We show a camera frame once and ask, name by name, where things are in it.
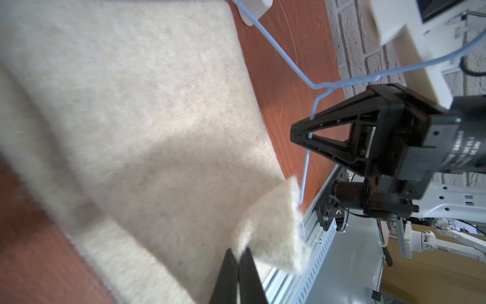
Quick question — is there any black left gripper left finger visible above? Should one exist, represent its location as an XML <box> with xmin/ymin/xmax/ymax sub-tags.
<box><xmin>210</xmin><ymin>248</ymin><xmax>239</xmax><ymax>304</ymax></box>

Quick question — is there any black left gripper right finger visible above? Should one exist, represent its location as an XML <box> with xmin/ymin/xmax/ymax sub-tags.
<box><xmin>238</xmin><ymin>248</ymin><xmax>268</xmax><ymax>304</ymax></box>

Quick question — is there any beige wool mat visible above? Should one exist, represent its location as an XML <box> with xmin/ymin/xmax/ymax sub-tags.
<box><xmin>1</xmin><ymin>1</ymin><xmax>310</xmax><ymax>303</ymax></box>

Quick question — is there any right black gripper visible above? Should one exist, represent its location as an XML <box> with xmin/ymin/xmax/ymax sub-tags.
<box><xmin>290</xmin><ymin>85</ymin><xmax>485</xmax><ymax>218</ymax></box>

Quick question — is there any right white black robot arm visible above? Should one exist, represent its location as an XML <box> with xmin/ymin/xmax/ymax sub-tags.
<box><xmin>290</xmin><ymin>84</ymin><xmax>485</xmax><ymax>223</ymax></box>

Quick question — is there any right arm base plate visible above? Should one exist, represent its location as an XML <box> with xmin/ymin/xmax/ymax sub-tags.
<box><xmin>314</xmin><ymin>166</ymin><xmax>348</xmax><ymax>231</ymax></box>

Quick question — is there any aluminium front rail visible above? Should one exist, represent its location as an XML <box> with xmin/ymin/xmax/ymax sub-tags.
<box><xmin>261</xmin><ymin>165</ymin><xmax>384</xmax><ymax>304</ymax></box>

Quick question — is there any white steel clothes rack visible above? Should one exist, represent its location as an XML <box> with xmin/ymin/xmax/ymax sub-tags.
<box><xmin>238</xmin><ymin>0</ymin><xmax>273</xmax><ymax>27</ymax></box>

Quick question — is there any blue wire hanger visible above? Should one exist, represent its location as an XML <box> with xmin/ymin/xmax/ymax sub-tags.
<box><xmin>231</xmin><ymin>0</ymin><xmax>486</xmax><ymax>208</ymax></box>

